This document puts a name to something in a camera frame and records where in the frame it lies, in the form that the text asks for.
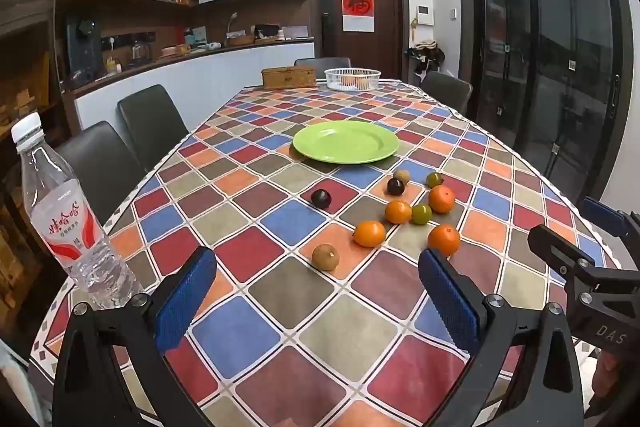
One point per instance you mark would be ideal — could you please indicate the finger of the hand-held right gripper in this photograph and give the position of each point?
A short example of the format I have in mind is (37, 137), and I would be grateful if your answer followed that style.
(602, 213)
(555, 249)

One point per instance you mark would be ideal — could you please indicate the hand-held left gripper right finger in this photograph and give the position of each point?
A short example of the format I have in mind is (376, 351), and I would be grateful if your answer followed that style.
(450, 302)

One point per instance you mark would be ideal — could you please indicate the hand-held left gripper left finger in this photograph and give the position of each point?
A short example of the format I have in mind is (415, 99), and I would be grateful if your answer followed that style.
(187, 302)

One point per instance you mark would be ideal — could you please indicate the small green fruit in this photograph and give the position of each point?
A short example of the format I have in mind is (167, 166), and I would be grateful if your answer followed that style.
(421, 214)
(434, 180)

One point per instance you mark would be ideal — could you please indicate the large orange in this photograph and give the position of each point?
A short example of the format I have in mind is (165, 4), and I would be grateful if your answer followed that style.
(441, 199)

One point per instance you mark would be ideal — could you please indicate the small orange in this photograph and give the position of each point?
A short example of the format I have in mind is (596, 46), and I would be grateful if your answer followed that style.
(398, 211)

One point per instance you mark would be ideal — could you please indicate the dark purple plum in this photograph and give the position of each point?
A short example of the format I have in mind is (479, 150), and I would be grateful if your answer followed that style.
(320, 198)
(395, 187)

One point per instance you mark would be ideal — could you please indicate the brown longan fruit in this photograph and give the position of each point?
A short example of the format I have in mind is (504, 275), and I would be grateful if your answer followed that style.
(401, 176)
(325, 257)

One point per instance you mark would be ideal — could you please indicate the green plate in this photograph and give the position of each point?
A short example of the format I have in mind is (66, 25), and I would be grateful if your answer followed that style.
(345, 142)

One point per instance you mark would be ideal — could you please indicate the person's right hand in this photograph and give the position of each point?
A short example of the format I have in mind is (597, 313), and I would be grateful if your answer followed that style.
(607, 374)

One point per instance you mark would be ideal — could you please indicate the clear plastic water bottle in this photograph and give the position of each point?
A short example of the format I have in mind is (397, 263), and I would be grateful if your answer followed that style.
(60, 217)

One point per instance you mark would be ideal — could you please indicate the dark leather dining chair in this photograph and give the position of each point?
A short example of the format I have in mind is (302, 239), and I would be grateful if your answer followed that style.
(322, 62)
(446, 90)
(152, 122)
(97, 167)

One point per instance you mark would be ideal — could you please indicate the black framed glass sliding door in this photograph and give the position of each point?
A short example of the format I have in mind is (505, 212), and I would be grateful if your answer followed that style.
(550, 57)

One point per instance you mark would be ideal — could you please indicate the white kitchen counter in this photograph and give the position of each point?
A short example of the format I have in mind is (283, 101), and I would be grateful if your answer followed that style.
(210, 82)

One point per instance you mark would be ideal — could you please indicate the pile of bags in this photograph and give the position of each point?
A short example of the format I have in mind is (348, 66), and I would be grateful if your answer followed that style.
(425, 57)

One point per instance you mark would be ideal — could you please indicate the orange in basket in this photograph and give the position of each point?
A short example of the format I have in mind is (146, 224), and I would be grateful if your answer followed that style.
(361, 82)

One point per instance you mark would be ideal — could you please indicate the pale yellow fruit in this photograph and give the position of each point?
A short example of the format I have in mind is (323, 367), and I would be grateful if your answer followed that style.
(348, 81)

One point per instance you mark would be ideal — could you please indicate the woven wicker box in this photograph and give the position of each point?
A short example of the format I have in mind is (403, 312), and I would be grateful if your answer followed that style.
(288, 78)

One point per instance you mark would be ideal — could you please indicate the yellow bottle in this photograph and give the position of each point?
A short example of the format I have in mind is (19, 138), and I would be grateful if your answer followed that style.
(111, 66)

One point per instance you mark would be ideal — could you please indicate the white plastic basket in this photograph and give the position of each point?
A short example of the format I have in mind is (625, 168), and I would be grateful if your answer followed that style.
(335, 79)

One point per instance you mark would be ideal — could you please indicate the glass kettle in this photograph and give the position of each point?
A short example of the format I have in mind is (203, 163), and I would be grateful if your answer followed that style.
(140, 52)

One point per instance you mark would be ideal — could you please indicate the teal cup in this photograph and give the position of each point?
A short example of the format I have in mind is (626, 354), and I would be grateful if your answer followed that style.
(190, 39)

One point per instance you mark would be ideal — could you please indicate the white intercom panel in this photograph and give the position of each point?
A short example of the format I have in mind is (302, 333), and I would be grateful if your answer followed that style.
(425, 15)

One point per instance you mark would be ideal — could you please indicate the black countertop appliance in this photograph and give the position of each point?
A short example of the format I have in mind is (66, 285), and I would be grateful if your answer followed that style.
(82, 47)

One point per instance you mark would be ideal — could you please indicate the white desk lamp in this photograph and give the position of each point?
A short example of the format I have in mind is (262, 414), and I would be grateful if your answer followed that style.
(231, 24)

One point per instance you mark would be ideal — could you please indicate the black bag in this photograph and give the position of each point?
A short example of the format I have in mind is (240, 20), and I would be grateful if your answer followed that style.
(266, 31)

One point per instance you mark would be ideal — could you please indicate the dark brown door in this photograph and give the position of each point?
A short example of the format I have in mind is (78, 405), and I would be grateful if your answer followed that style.
(390, 7)

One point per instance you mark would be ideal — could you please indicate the red and white wall calendar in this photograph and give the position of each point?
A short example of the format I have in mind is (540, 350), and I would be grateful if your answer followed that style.
(358, 14)

